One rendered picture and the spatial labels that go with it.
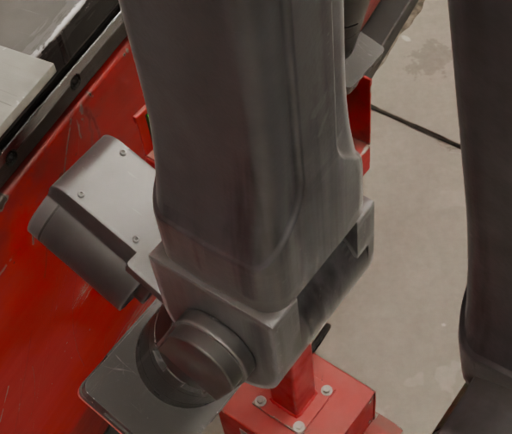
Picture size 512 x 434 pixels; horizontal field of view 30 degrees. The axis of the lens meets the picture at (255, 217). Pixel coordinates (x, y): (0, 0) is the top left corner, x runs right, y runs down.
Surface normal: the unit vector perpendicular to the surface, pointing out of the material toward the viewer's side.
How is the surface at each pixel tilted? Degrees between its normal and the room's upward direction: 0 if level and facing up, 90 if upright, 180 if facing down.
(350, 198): 90
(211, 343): 21
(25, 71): 0
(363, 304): 0
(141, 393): 27
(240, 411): 0
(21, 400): 90
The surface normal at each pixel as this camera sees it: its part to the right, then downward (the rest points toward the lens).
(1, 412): 0.88, 0.33
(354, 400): -0.07, -0.56
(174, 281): -0.59, 0.68
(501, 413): -0.30, -0.69
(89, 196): 0.22, -0.39
